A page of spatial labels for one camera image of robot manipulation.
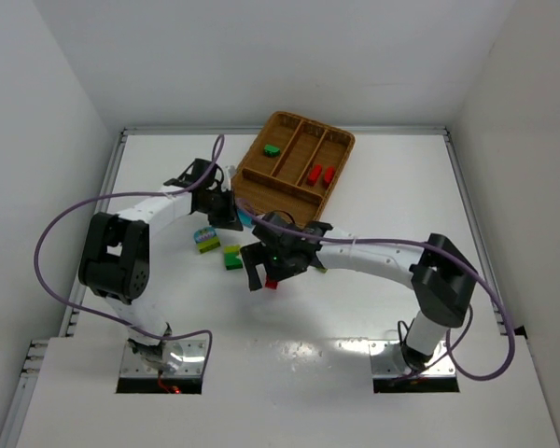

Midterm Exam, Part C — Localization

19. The green lego in tray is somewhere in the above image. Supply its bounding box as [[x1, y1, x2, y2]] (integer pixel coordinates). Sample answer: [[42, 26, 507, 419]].
[[263, 145, 281, 158]]

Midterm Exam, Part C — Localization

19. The red top lego stack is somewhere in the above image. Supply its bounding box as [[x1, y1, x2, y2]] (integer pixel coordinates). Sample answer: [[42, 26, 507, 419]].
[[265, 277, 278, 289]]

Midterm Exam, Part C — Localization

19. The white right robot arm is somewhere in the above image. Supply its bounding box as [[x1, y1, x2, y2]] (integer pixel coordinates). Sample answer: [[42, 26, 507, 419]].
[[240, 212, 476, 371]]

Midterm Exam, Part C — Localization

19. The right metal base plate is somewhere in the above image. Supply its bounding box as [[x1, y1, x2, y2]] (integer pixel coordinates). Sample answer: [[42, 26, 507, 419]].
[[369, 340, 456, 380]]

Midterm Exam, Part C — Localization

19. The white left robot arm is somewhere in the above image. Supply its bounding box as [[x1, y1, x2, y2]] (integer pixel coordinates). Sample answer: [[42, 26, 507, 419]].
[[78, 159, 243, 363]]

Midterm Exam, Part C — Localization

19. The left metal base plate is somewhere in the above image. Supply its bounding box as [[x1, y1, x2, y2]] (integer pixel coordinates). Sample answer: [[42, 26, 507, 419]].
[[119, 339, 208, 379]]

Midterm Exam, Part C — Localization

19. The long cyan lego brick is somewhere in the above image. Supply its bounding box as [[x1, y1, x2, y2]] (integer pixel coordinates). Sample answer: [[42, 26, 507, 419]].
[[237, 210, 256, 229]]

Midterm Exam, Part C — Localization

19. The brown wicker divided tray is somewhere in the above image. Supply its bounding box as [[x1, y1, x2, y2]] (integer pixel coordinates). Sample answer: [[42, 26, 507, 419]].
[[231, 111, 356, 227]]

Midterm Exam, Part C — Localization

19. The cyan lime lego stack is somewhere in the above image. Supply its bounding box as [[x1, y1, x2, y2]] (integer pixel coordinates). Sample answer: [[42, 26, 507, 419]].
[[193, 227, 220, 254]]

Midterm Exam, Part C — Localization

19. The green yellow notched lego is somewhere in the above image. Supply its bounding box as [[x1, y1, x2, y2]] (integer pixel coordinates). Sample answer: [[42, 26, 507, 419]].
[[223, 245, 243, 271]]

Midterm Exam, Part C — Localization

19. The metal base plate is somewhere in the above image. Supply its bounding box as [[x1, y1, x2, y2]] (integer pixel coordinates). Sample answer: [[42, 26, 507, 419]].
[[369, 340, 456, 380], [119, 339, 208, 379]]

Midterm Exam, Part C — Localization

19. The small red lego brick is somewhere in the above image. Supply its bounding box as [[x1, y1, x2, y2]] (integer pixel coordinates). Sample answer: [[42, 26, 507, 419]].
[[322, 166, 335, 188]]

